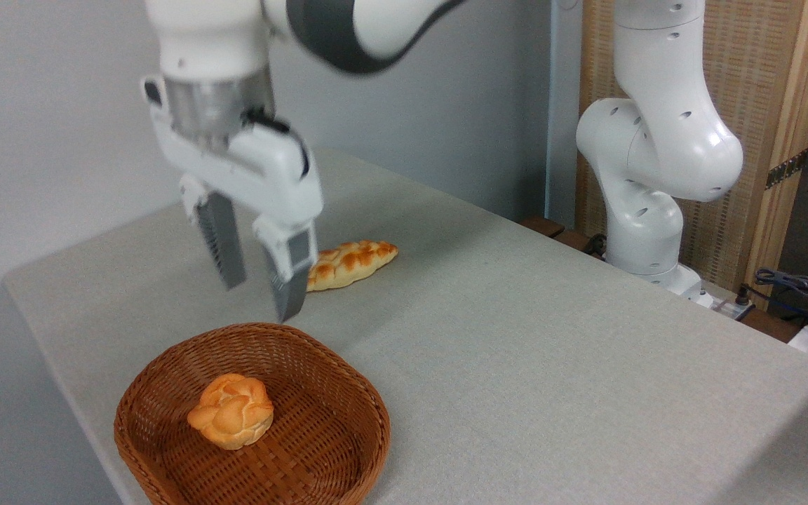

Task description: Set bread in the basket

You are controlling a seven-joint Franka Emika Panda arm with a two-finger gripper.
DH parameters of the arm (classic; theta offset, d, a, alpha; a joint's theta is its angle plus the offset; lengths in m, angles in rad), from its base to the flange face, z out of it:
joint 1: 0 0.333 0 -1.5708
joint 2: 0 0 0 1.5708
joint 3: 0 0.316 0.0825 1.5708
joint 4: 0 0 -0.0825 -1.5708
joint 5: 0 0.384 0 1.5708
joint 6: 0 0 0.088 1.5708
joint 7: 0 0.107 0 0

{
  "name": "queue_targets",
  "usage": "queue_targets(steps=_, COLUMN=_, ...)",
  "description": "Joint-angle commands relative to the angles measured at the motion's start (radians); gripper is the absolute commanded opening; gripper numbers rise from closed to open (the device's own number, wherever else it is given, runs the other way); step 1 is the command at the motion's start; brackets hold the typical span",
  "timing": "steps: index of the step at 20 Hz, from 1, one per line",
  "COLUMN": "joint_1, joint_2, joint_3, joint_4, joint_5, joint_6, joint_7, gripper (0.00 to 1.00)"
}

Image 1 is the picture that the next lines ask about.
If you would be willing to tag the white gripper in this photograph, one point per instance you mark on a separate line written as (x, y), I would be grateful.
(271, 175)

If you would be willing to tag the round knotted bread roll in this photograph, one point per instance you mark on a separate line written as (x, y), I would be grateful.
(232, 414)

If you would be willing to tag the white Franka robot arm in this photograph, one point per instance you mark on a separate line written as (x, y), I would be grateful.
(656, 140)

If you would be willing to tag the black plug at robot base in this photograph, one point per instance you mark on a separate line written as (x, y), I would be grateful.
(742, 294)

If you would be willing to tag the long braided bread loaf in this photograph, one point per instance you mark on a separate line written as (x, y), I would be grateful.
(355, 261)

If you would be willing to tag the brown woven wicker basket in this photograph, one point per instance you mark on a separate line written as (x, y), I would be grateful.
(320, 449)

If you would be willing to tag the silver cylindrical wrist flange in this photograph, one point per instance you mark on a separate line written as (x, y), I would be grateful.
(214, 105)

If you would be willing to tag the grey tablecloth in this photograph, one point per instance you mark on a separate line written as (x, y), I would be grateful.
(551, 351)

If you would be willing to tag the brass screen hinge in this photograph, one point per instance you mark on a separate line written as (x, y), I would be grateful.
(786, 170)

